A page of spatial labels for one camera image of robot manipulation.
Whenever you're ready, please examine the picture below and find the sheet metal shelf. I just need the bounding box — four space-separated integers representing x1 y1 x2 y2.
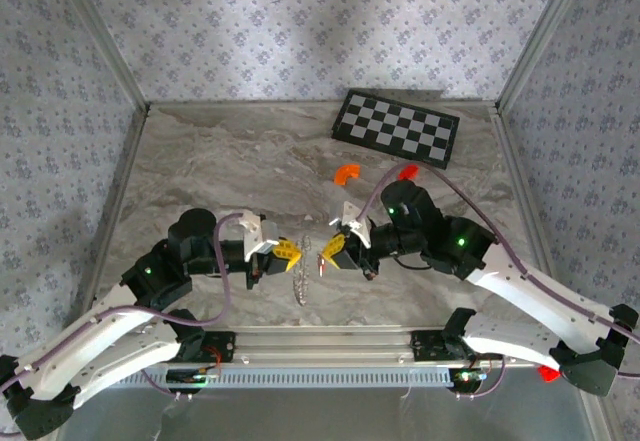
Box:
54 360 609 441

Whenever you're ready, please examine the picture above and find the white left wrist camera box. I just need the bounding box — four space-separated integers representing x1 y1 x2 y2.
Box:
235 210 281 263

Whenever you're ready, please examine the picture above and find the small controller board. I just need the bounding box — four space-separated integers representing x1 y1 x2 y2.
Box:
167 368 221 387
449 368 489 387

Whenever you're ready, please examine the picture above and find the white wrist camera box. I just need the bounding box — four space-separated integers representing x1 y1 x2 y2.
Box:
235 210 281 263
327 200 372 251

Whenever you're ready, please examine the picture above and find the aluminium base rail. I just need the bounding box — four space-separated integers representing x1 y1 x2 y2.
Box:
164 324 551 368

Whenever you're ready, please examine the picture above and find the black and white checkerboard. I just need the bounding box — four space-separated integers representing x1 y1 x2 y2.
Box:
329 88 461 171

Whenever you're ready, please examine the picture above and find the aluminium frame post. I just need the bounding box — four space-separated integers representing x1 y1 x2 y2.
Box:
493 0 595 115
49 0 152 115

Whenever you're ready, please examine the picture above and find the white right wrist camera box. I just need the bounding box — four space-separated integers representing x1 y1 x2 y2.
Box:
327 200 372 251

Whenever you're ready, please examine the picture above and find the orange curved block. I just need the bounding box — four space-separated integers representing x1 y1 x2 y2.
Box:
333 163 362 187

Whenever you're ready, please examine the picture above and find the grey slotted cable duct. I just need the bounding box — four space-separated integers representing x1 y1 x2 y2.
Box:
107 364 454 390

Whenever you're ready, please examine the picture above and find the silver keyring with chain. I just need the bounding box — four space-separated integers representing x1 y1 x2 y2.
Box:
292 234 314 308

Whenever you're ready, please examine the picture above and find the short purple cable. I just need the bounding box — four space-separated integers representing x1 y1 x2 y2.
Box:
452 355 509 402
137 365 224 403

